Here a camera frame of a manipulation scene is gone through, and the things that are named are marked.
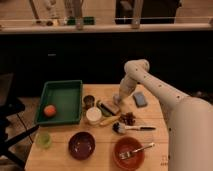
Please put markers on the yellow banana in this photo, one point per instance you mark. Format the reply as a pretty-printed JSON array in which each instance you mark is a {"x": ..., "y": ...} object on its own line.
[{"x": 109, "y": 120}]

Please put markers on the purple bowl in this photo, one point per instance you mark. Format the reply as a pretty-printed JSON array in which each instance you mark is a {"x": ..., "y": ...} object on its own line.
[{"x": 81, "y": 145}]

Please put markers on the green plastic tray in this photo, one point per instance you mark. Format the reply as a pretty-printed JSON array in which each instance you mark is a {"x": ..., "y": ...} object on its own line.
[{"x": 66, "y": 97}]

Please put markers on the brown pine cone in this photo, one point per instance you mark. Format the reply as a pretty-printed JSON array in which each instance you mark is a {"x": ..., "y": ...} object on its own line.
[{"x": 128, "y": 119}]

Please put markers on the small metal cup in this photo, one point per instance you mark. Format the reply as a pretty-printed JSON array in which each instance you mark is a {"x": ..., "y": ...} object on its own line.
[{"x": 89, "y": 101}]

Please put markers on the green plastic cup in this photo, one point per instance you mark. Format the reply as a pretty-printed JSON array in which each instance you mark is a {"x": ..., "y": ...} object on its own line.
[{"x": 43, "y": 140}]

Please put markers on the green vegetable toy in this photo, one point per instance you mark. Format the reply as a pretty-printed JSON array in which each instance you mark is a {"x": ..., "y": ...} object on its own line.
[{"x": 104, "y": 111}]

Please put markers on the grey blue towel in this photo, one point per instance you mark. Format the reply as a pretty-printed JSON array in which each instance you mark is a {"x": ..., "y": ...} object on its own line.
[{"x": 116, "y": 99}]

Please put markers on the orange ball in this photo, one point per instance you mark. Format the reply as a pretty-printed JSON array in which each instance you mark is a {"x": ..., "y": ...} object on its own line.
[{"x": 50, "y": 111}]

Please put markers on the blue sponge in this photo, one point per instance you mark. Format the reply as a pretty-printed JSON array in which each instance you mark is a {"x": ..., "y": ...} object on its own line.
[{"x": 139, "y": 99}]

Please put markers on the silver fork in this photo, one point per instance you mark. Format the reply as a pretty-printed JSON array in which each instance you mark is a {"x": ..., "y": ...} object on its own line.
[{"x": 129, "y": 154}]

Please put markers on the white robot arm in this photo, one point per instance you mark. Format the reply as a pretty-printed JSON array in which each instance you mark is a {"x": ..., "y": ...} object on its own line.
[{"x": 190, "y": 125}]

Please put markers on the white lidded jar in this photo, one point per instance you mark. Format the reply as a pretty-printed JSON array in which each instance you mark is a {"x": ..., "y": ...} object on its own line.
[{"x": 93, "y": 115}]

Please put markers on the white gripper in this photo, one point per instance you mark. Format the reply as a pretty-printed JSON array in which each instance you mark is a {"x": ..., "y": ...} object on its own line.
[{"x": 127, "y": 87}]

